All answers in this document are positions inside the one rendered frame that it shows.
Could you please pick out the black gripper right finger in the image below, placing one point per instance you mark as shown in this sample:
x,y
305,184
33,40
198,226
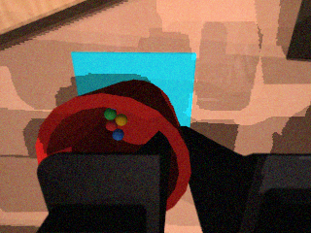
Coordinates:
x,y
227,187

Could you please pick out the red marble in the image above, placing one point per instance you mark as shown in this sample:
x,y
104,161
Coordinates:
x,y
111,125

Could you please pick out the yellow marble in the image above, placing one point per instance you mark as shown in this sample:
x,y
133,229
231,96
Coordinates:
x,y
121,119

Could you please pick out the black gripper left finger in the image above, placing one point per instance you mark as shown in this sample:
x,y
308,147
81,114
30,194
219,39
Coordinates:
x,y
102,178

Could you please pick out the green marble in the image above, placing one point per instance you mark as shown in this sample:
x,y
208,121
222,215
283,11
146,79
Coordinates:
x,y
110,114

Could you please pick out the blue marble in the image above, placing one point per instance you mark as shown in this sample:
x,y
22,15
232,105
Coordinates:
x,y
118,134

